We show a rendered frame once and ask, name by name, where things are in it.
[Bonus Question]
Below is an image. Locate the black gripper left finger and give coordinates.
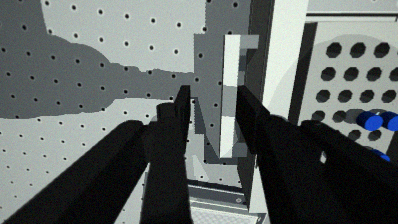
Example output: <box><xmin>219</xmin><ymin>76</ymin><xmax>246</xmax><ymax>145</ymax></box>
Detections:
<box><xmin>2</xmin><ymin>85</ymin><xmax>194</xmax><ymax>224</ymax></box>

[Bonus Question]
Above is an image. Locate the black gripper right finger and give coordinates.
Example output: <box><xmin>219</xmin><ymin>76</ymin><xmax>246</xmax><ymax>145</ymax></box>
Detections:
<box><xmin>235</xmin><ymin>85</ymin><xmax>398</xmax><ymax>224</ymax></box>

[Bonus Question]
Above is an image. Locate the white sealed well plate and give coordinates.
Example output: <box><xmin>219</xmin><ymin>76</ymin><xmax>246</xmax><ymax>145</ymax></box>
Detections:
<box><xmin>189</xmin><ymin>196</ymin><xmax>258</xmax><ymax>224</ymax></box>

